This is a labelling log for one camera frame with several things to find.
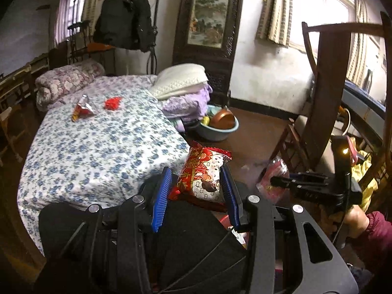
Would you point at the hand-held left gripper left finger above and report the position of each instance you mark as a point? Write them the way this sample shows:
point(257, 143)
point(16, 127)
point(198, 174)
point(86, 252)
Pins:
point(160, 196)

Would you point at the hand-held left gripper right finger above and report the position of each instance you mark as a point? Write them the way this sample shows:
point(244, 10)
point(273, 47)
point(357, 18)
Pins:
point(231, 196)

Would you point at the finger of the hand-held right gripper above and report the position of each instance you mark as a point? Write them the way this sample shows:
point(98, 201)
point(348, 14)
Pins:
point(309, 176)
point(294, 182)

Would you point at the red plastic bag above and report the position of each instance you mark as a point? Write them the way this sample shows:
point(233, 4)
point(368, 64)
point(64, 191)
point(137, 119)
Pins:
point(275, 171)

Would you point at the red cartoon candy packet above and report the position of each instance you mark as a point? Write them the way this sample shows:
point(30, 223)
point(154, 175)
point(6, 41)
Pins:
point(199, 174)

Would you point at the black trash bag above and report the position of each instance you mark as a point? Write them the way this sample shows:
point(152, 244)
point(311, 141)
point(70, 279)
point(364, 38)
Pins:
point(190, 245)

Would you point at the person's right hand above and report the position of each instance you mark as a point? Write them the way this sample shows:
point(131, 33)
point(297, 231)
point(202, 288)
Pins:
point(355, 221)

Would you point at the yellow cloth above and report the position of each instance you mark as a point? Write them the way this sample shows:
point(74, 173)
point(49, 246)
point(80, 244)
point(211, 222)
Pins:
point(367, 174)

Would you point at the blue plastic basin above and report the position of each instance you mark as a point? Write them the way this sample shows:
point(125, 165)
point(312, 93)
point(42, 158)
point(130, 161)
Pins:
point(214, 133)

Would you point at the copper bowl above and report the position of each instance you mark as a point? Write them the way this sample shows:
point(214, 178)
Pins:
point(223, 119)

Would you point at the blue floral bed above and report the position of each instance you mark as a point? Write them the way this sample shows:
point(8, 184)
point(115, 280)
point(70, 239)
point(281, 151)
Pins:
point(92, 159)

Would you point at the folded purple blanket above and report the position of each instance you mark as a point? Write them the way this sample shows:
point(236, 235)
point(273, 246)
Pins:
point(186, 105)

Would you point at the dark wooden chair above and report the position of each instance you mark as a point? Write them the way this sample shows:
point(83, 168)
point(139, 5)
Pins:
point(330, 82)

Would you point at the small red wrapper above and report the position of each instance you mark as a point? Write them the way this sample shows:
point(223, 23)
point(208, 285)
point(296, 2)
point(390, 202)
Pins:
point(112, 103)

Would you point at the red cartoon face snack bag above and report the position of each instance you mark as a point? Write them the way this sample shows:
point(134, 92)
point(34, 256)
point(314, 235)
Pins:
point(82, 110)

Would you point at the white quilted pillow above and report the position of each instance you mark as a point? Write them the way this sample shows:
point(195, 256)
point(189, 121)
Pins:
point(180, 78)

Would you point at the striped beige curtain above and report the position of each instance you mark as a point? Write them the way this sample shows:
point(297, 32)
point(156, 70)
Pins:
point(360, 36)
point(278, 9)

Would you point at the folded pink floral quilt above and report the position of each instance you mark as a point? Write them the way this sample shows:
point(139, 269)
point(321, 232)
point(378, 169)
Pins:
point(67, 78)

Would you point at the black metal coat stand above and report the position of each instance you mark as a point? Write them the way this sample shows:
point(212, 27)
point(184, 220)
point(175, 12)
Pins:
point(154, 36)

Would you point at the orange side table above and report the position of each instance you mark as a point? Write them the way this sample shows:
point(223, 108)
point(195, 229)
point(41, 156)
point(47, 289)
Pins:
point(101, 47)

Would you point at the light wooden chair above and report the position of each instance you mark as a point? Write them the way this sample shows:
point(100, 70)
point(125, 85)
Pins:
point(12, 128)

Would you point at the black metal stool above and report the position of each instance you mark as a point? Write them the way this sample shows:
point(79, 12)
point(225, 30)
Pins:
point(79, 36)

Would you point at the black padded jacket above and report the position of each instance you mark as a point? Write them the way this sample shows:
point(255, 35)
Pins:
point(122, 18)

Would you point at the framed landscape painting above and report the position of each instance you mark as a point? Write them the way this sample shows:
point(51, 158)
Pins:
point(208, 15)

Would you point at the light wooden table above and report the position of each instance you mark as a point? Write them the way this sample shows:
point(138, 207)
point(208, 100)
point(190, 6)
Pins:
point(21, 73)

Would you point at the pale window curtain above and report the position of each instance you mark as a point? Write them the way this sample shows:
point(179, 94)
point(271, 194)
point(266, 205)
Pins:
point(69, 15)

